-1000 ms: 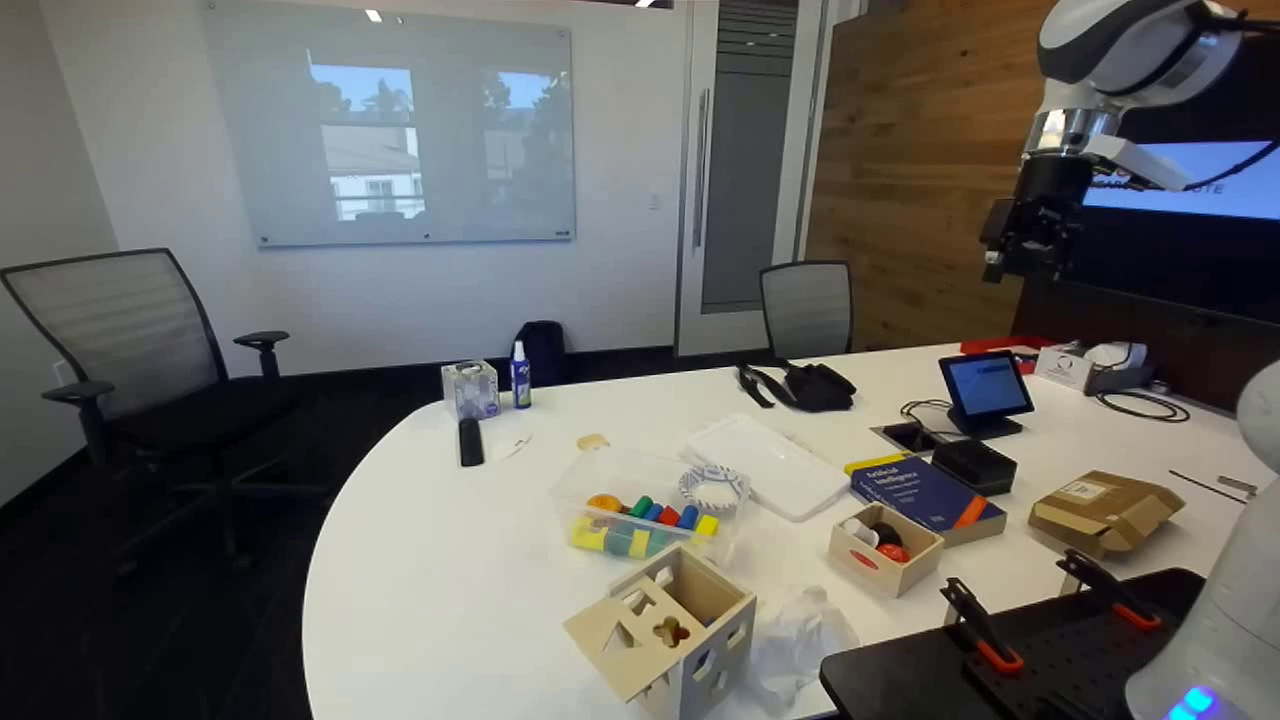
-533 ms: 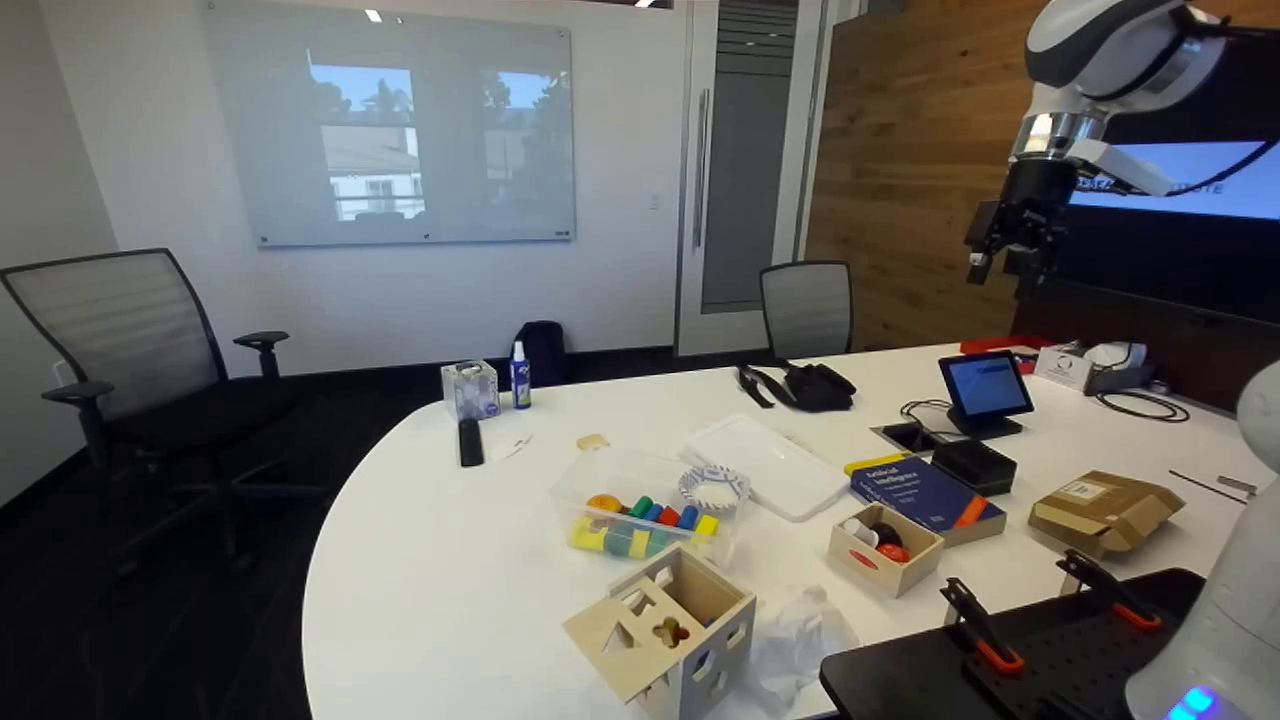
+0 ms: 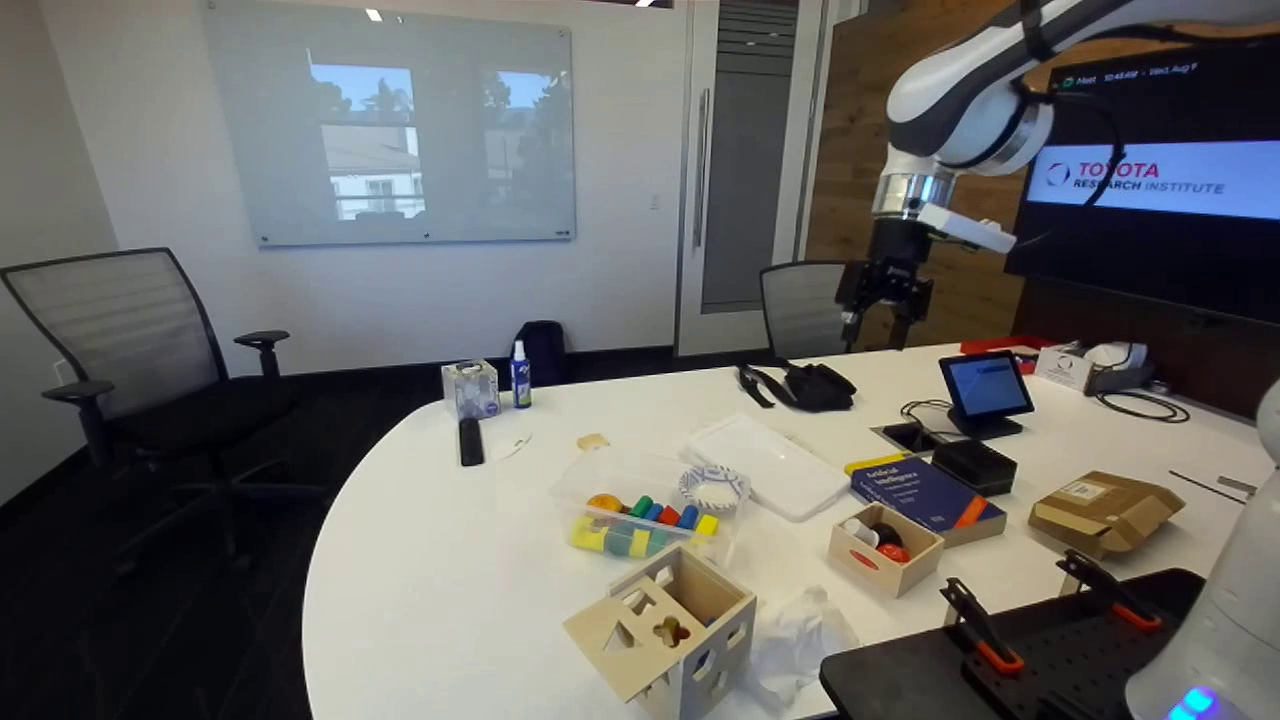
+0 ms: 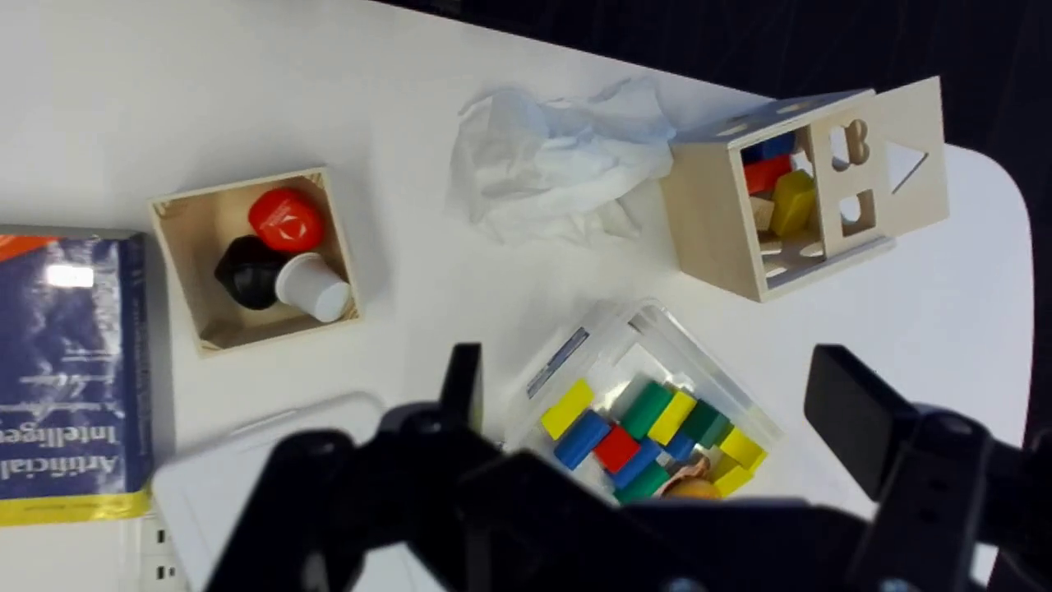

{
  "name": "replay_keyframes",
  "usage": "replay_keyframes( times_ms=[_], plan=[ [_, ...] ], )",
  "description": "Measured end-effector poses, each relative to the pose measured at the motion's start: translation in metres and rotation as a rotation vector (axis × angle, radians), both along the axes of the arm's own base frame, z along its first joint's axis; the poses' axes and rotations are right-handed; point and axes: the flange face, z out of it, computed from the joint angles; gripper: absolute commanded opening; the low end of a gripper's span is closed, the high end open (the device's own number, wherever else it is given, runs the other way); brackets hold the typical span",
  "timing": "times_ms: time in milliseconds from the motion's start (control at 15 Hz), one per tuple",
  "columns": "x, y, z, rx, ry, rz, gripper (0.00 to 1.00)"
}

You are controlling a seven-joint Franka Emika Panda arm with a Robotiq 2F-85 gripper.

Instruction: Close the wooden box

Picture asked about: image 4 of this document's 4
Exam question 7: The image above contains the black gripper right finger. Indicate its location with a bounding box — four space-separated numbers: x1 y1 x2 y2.
802 343 1052 592

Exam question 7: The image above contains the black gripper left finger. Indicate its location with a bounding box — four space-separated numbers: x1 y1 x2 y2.
208 343 511 592

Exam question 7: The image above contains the yellow block in sorter box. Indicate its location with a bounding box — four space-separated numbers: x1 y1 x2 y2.
770 170 823 240

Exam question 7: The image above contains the wooden shape sorter box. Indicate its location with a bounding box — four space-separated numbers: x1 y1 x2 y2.
659 89 898 306

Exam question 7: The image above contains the red block in sorter box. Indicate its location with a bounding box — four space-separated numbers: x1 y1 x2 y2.
745 154 796 199

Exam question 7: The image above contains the blue block in sorter box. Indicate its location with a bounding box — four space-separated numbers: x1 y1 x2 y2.
756 131 802 165

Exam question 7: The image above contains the small open wooden box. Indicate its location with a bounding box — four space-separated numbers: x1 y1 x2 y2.
145 165 368 360

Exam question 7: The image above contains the yellow wooden block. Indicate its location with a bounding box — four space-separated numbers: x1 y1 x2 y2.
541 379 600 444
718 425 770 470
648 388 700 448
710 457 761 500

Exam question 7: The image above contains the blue wooden block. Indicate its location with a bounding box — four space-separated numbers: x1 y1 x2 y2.
609 439 665 495
554 408 614 474

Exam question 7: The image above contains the green wooden block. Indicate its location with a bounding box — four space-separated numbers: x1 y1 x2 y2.
679 402 727 448
620 379 679 441
614 463 676 509

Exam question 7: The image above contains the red wooden block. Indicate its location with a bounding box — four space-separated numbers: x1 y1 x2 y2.
592 425 646 478

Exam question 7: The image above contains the clear plastic container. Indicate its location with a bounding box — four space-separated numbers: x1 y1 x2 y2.
508 300 784 509

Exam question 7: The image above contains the white cup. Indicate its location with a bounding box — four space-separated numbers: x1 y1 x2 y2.
272 249 357 326

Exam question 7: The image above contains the orange wooden block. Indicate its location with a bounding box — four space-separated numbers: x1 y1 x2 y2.
661 457 722 502

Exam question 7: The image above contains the crumpled white plastic bag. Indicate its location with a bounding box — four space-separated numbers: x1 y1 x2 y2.
451 77 684 249

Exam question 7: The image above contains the red faceted cup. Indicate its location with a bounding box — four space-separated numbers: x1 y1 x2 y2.
247 183 328 257

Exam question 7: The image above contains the black faceted cup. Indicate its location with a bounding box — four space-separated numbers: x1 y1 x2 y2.
215 235 291 313

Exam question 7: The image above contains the white power strip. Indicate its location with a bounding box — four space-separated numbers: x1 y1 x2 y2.
140 509 197 592

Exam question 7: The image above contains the blue Artificial Intelligence book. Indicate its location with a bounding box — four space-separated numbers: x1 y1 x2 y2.
0 227 157 532

